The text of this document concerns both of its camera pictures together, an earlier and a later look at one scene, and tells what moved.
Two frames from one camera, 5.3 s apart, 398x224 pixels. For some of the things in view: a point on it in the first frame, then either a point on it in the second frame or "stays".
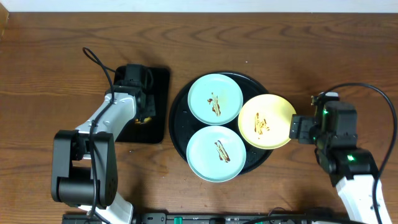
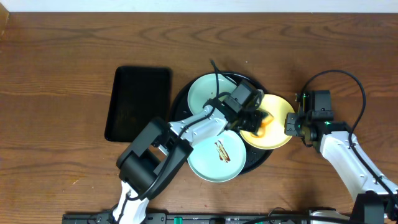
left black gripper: [148, 106] -> [253, 119]
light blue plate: [215, 99] stays
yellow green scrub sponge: [146, 121] -> [267, 119]
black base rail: [286, 218] stays
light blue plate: [216, 154] stays
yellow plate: [264, 121] stays
